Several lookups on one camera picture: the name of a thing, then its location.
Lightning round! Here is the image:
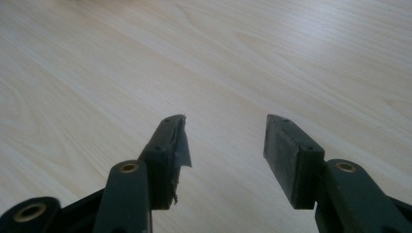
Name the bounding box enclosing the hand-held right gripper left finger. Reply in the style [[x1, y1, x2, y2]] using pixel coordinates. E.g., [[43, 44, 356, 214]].
[[92, 114, 192, 233]]

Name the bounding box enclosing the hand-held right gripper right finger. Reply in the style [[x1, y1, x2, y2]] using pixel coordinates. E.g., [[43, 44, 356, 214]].
[[262, 114, 412, 233]]

